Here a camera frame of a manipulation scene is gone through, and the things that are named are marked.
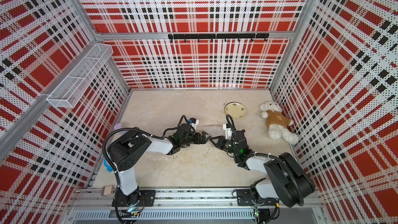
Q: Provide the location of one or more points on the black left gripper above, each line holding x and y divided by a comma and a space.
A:
197, 135

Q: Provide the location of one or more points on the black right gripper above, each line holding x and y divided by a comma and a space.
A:
221, 140

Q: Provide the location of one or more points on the cream dinner plate black characters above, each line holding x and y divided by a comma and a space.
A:
236, 110

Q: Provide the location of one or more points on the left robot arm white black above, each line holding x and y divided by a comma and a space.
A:
123, 148

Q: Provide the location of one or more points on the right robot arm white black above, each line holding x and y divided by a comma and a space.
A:
285, 181

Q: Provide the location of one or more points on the white teddy bear brown shirt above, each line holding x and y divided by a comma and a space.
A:
277, 123

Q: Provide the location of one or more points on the blue alarm clock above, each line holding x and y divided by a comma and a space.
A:
107, 166

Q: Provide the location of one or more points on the small beige box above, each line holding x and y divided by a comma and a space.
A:
108, 190

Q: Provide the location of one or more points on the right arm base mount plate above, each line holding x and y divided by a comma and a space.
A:
248, 197

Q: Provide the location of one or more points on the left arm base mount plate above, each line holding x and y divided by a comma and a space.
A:
137, 198

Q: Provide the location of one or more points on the black wall hook rail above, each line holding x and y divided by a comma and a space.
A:
185, 37

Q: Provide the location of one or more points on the white wire mesh shelf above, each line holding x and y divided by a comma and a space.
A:
71, 89

